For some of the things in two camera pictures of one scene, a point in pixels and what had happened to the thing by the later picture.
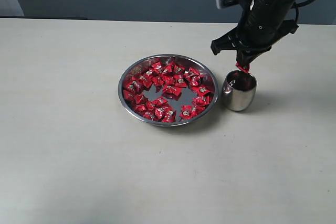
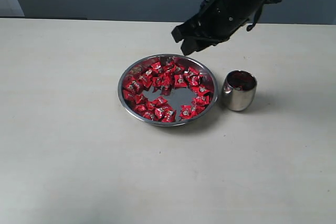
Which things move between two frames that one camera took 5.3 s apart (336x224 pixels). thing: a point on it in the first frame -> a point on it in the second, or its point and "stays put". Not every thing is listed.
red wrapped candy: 201,101 stays put
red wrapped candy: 140,109 stays put
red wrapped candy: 186,112 stays put
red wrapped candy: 129,95 stays put
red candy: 245,69 -> 241,80
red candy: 171,92 -> 180,81
